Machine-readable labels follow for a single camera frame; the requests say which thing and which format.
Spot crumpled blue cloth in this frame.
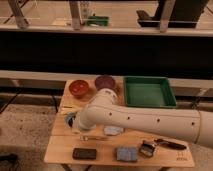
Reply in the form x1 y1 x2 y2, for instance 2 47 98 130
104 126 124 136

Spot metal spoon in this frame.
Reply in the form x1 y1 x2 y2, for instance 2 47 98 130
80 136 108 141

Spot green object on shelf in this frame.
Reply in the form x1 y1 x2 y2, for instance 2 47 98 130
86 16 109 26

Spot wooden table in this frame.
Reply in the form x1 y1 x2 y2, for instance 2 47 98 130
44 80 195 168

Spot blue sponge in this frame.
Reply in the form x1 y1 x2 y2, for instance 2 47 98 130
116 147 137 162

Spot red bowl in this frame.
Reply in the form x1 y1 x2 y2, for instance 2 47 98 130
69 80 89 98

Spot black rectangular case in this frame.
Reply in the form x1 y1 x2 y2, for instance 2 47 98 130
72 148 97 160

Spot small black box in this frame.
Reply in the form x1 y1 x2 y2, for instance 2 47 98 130
139 141 155 158

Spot purple bowl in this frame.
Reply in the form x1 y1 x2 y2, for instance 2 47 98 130
95 75 116 90

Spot green plastic tray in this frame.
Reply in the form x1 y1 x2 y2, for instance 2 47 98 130
123 76 177 108

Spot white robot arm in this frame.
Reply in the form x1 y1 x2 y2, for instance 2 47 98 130
75 88 213 149

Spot light blue cup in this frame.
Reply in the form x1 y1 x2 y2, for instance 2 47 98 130
65 112 76 127

